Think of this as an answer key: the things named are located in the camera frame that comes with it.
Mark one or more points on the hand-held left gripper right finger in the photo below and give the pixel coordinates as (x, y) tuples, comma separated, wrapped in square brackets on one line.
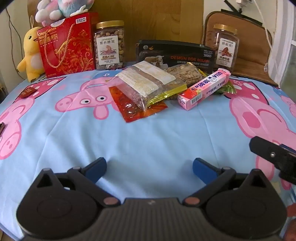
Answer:
[(203, 170)]

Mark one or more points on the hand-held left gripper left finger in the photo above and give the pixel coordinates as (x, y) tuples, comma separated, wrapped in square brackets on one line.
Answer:
[(96, 170)]

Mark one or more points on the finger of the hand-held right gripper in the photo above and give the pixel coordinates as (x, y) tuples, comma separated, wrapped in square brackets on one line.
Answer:
[(272, 154)]

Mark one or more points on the printed blanket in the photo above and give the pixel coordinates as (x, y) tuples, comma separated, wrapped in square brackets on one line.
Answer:
[(148, 139)]

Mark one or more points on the red spicy snack packet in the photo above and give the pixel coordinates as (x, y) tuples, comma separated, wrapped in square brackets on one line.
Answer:
[(129, 111)]

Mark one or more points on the bright green snack packet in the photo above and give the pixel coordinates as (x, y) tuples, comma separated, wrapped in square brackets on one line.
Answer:
[(227, 89)]

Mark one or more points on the pink candy box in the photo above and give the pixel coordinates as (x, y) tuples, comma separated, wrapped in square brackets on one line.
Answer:
[(203, 90)]

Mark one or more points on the white cloth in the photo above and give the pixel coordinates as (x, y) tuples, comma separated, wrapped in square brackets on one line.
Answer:
[(282, 62)]

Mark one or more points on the brown biscuit packet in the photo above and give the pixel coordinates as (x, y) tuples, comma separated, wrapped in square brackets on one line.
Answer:
[(185, 73)]

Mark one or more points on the clear snack bag yellow edge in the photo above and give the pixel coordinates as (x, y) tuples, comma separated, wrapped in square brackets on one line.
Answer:
[(143, 81)]

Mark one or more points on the small dark packet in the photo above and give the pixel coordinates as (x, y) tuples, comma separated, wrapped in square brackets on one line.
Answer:
[(1, 128)]

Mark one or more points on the small red snack packet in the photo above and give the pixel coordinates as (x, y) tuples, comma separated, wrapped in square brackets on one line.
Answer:
[(27, 92)]

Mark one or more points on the brown bag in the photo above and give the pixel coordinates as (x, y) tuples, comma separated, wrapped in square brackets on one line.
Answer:
[(249, 46)]

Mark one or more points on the pecan jar with gold lid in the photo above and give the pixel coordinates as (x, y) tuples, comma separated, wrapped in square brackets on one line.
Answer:
[(226, 46)]

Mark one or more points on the black printed box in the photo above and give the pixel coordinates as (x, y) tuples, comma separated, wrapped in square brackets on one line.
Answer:
[(180, 52)]

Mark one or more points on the nut jar with gold lid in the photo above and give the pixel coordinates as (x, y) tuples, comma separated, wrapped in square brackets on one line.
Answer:
[(108, 46)]

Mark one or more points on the red gift box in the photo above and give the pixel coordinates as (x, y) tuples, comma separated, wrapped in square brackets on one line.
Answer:
[(69, 46)]

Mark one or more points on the yellow duck plush toy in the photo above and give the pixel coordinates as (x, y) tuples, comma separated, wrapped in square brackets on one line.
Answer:
[(30, 53)]

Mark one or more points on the wooden headboard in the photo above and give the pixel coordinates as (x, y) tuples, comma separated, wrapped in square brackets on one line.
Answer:
[(161, 18)]

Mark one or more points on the pink rabbit plush toy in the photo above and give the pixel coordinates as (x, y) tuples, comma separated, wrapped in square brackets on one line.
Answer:
[(67, 8)]

